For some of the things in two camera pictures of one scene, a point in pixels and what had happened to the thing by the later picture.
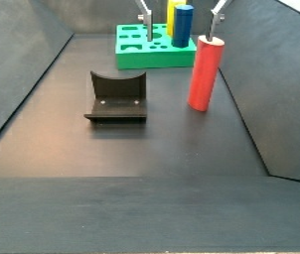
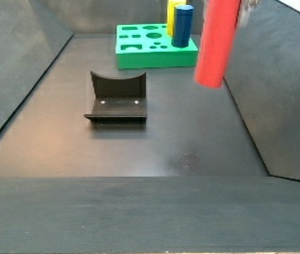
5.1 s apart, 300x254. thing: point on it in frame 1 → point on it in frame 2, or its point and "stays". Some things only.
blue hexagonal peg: x=183 y=26 stays
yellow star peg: x=171 y=15 stays
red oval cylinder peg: x=206 y=71 → x=222 y=23
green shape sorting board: x=137 y=53 stays
